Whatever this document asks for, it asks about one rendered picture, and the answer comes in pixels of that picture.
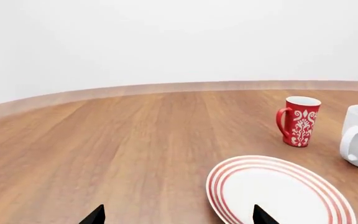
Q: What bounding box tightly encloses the white plate with red rings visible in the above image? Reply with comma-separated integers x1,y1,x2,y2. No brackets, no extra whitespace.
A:
206,155,357,224

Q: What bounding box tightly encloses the red mug with white pattern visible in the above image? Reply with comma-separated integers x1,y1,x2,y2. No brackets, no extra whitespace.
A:
275,95,322,148

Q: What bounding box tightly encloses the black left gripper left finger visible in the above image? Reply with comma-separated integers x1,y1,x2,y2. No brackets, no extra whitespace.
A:
78,203,106,224

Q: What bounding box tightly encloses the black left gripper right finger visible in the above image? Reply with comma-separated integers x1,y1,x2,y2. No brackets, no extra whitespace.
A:
253,203,280,224

